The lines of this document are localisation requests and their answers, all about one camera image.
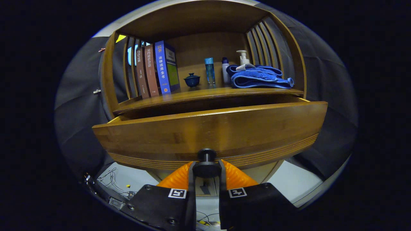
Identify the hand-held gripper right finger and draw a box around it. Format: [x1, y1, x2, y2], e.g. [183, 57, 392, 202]
[218, 159, 301, 230]

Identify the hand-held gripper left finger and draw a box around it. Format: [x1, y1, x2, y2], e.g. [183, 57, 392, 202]
[124, 160, 197, 231]

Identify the black drawer knob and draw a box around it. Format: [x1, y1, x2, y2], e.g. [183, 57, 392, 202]
[192, 148, 222, 178]

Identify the wooden drawer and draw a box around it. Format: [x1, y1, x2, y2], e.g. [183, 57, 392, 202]
[92, 96, 328, 170]

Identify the wooden countertop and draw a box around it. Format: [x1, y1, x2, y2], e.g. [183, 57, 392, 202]
[113, 82, 304, 115]

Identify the wooden cabinet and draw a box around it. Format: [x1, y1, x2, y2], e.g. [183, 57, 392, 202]
[100, 0, 307, 197]

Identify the dark blue lidded teacup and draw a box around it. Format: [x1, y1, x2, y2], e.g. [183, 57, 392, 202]
[184, 73, 201, 88]

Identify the teal glass bottle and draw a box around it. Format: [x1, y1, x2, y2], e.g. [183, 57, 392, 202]
[205, 57, 216, 86]

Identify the white bottle dark cap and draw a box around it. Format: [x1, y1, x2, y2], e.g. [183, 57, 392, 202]
[222, 57, 231, 85]

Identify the blue folded towel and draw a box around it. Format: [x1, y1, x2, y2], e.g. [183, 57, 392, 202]
[226, 64, 294, 89]

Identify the dark brown book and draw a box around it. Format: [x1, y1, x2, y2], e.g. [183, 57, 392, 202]
[136, 47, 150, 99]

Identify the blue book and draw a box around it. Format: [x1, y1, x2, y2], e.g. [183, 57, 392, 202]
[154, 40, 181, 94]

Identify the reddish brown book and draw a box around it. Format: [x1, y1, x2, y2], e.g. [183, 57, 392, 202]
[144, 44, 160, 97]

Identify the white pump bottle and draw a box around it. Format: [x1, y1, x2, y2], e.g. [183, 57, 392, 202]
[236, 50, 251, 66]

